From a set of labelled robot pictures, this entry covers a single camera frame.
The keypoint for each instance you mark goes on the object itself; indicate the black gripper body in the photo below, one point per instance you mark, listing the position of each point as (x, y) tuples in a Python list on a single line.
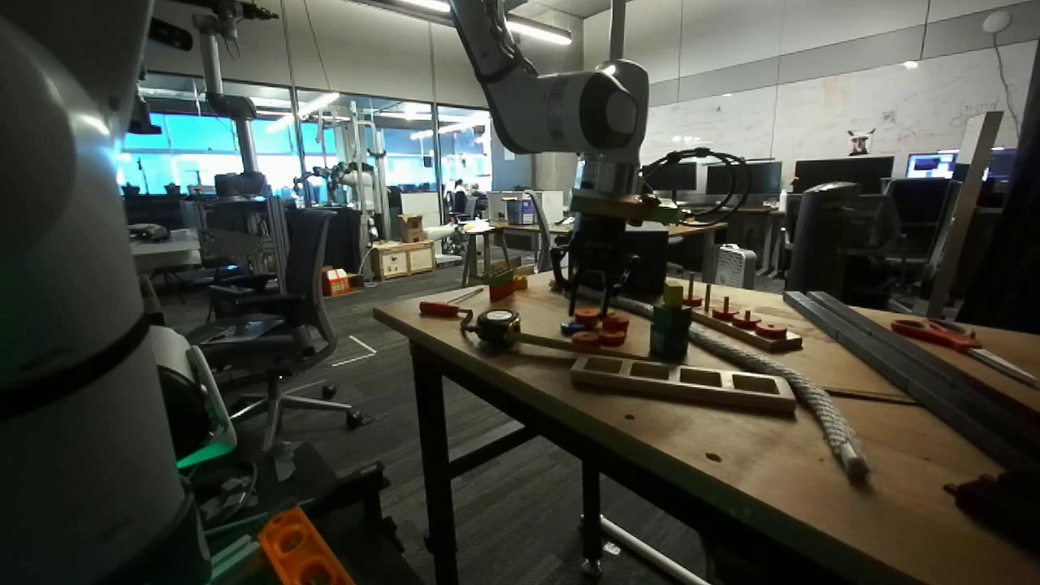
[(599, 259)]

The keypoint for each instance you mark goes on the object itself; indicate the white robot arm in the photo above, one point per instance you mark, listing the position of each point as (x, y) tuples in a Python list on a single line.
[(564, 108)]

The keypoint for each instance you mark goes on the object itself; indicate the orange disc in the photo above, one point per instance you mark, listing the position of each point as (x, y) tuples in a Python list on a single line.
[(586, 340), (616, 321), (611, 340)]

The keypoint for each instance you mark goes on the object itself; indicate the blue disc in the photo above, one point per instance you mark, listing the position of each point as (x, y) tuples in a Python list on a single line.
[(566, 326)]

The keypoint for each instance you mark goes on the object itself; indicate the green block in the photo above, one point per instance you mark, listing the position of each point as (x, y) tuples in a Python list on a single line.
[(671, 329)]

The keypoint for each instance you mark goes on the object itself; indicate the green toy brick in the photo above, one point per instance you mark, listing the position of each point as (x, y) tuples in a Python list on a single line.
[(508, 277)]

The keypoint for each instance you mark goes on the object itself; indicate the red toy brick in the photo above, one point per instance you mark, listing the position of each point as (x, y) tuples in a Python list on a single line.
[(502, 294)]

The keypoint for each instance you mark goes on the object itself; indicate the red block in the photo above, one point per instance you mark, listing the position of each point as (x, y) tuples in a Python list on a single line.
[(442, 308)]

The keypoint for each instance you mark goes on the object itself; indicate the cardboard box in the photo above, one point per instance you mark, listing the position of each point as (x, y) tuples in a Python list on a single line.
[(392, 260), (421, 259)]

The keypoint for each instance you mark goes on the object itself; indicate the grey metal pole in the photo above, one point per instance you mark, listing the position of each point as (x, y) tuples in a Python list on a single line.
[(619, 28)]

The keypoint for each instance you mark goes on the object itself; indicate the small orange box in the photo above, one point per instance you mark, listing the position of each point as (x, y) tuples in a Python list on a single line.
[(337, 279)]

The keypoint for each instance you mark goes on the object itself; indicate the dark monitor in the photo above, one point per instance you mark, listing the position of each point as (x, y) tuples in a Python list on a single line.
[(842, 172)]

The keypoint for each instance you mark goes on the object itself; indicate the small drone figure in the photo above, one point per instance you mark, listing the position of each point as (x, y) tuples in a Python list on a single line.
[(863, 141)]

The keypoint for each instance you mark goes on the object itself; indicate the black office chair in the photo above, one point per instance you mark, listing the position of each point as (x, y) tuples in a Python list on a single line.
[(278, 312)]

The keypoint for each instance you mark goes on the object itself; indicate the lit blue monitor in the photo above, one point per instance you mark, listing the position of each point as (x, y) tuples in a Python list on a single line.
[(930, 163)]

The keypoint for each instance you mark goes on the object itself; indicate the grey slanted beam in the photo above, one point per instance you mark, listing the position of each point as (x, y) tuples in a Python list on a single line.
[(963, 212)]

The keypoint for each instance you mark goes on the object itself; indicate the black aluminium rail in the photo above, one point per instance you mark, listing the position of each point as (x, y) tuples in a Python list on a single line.
[(919, 375)]

